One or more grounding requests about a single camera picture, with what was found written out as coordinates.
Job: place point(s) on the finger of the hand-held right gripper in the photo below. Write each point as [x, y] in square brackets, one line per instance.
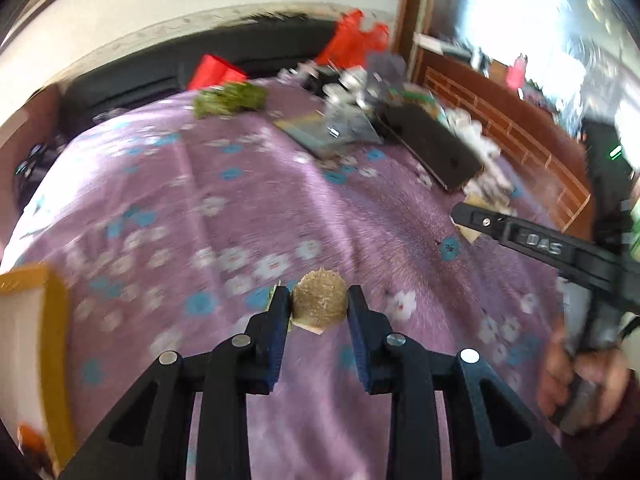
[530, 246]

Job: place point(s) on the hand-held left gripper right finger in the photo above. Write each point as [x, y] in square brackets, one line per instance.
[360, 335]

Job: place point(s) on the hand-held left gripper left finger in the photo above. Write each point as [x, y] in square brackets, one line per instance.
[277, 330]

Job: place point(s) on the yellow cardboard tray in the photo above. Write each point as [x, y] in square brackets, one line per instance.
[30, 360]

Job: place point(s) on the person's right forearm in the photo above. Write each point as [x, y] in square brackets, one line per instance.
[605, 452]

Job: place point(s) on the person's right hand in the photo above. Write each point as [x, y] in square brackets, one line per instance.
[555, 375]

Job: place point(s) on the white crumpled cloth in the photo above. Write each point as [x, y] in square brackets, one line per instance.
[350, 84]
[485, 160]

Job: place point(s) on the black flat device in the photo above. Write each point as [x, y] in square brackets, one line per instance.
[430, 145]

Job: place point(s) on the pink bottle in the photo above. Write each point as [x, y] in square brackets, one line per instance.
[517, 72]

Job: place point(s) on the clear plastic packaging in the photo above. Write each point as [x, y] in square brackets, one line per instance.
[345, 125]

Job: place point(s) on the bright window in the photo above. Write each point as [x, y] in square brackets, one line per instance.
[525, 10]

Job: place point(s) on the green lettuce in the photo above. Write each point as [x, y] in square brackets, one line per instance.
[230, 97]

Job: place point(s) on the orange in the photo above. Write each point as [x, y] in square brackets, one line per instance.
[31, 439]

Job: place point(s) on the red plastic bag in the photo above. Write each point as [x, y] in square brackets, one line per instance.
[355, 40]

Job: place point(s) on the black leather sofa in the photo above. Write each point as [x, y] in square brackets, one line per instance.
[125, 80]

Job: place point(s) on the black devices on sofa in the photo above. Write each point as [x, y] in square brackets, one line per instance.
[30, 170]

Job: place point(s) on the grey metal bracket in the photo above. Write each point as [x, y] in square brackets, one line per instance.
[386, 66]

